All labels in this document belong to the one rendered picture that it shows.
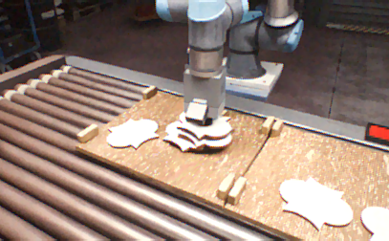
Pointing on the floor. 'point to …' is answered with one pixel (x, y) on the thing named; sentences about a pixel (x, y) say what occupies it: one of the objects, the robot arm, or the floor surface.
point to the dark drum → (49, 22)
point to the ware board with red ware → (144, 14)
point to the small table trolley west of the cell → (10, 52)
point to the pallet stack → (83, 8)
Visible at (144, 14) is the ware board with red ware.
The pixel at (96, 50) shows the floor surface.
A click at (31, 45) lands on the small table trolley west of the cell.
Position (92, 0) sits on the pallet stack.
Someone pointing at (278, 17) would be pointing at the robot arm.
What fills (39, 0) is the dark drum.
